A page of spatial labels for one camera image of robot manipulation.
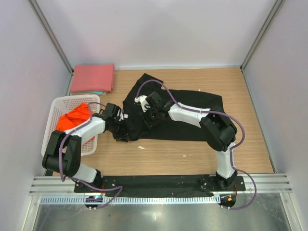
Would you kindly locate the black t-shirt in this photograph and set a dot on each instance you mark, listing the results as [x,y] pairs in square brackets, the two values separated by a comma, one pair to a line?
[166,129]

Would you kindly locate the aluminium frame rail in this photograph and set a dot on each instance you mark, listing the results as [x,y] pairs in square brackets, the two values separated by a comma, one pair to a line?
[51,185]

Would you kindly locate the white slotted cable duct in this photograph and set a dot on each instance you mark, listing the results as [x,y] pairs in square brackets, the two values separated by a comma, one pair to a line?
[97,200]

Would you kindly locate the folded teal t-shirt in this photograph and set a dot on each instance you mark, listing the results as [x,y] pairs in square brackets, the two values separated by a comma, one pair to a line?
[100,93]

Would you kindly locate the folded pink t-shirt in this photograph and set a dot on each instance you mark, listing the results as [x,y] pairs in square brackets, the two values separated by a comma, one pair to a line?
[93,78]

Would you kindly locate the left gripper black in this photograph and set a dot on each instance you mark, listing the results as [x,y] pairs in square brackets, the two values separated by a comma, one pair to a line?
[123,136]

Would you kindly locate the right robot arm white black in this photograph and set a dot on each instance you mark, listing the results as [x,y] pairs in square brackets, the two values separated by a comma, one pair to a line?
[218,129]

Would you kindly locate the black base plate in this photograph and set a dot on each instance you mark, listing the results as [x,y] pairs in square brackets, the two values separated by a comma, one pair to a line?
[171,186]

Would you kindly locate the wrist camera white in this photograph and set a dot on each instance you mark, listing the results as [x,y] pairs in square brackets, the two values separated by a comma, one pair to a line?
[141,100]
[121,115]

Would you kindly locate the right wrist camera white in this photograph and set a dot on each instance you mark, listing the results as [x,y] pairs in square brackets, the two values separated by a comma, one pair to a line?
[141,100]

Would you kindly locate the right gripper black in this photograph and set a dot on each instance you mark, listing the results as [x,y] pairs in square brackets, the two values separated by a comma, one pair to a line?
[149,123]

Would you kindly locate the orange t-shirt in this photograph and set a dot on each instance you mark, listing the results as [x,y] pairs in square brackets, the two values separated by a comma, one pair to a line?
[74,118]

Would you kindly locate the white plastic basket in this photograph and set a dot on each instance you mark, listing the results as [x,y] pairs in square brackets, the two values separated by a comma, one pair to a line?
[66,104]

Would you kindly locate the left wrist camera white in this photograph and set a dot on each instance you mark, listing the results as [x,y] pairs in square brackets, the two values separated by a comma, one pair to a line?
[121,115]

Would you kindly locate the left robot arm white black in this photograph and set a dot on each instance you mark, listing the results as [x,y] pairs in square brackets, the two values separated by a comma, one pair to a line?
[63,152]

